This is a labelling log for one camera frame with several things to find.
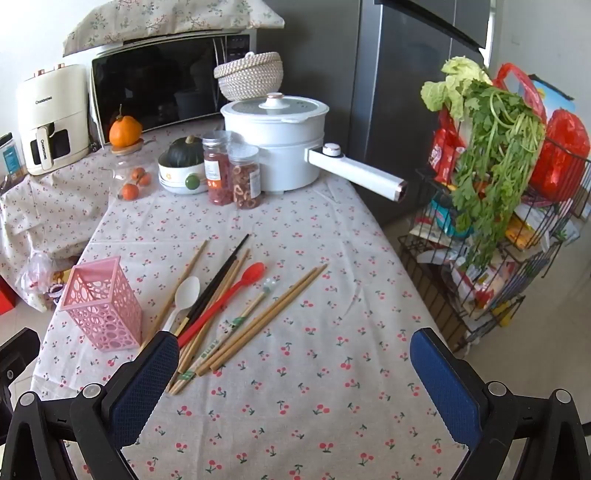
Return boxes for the black wire rack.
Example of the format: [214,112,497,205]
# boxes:
[397,134,591,354]

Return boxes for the black microwave oven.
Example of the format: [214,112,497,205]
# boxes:
[90,33,259,146]

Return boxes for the floral cloth cover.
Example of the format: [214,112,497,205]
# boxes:
[62,0,284,58]

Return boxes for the red plastic spoon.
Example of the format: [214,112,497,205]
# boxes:
[177,262,266,348]

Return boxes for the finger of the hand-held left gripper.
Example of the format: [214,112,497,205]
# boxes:
[0,328,41,418]

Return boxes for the red cardboard box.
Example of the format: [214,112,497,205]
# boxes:
[0,276,18,317]

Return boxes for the tall jar of red fruit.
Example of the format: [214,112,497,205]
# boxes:
[202,131,234,205]

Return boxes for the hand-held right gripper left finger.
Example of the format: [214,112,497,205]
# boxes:
[2,330,181,480]

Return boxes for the red plastic bag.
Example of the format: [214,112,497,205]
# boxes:
[529,108,591,204]

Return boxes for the red snack packet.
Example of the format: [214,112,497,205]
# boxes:
[428,108,467,183]

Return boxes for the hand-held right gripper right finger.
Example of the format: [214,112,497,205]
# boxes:
[409,328,591,480]

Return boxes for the clear plastic bag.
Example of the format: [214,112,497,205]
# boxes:
[18,251,63,312]

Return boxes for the woven basket with lid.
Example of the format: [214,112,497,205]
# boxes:
[213,52,284,101]

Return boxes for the white electric cooking pot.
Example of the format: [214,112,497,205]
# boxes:
[220,92,409,204]

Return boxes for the clear container with blue label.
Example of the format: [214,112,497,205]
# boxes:
[0,133,26,178]

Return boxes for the pink perforated utensil holder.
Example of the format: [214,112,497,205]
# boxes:
[58,257,143,354]

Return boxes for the cherry print tablecloth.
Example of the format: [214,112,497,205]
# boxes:
[28,117,462,480]
[0,150,116,296]

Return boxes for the bunch of green cilantro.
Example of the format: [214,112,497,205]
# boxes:
[450,80,548,278]

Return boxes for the wooden chopstick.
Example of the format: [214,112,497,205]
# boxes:
[172,249,252,396]
[198,265,320,376]
[140,239,209,350]
[166,260,241,394]
[209,263,329,372]

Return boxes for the grey refrigerator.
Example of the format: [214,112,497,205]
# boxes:
[259,0,492,227]

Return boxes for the large orange with stem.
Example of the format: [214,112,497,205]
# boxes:
[109,105,143,148]

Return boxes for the chopsticks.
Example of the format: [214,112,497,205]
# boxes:
[179,277,278,380]

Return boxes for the glass jar with wooden lid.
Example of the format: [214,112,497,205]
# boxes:
[110,138,155,200]

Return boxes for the dark green pumpkin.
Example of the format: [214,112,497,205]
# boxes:
[166,135,206,168]

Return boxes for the black chopstick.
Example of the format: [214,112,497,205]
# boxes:
[172,233,251,334]
[178,249,241,340]

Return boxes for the napa cabbage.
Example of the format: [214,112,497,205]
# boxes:
[421,55,494,121]

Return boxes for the cream air fryer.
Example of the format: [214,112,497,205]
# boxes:
[16,63,90,176]

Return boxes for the jar of dried fruit rings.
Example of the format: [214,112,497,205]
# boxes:
[228,144,263,210]

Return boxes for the white bowl with flower print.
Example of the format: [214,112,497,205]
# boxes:
[158,150,209,195]

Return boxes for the red and blue shopping bag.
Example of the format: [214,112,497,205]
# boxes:
[494,63,578,125]

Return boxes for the white plastic spoon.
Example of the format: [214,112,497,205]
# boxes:
[159,276,201,334]

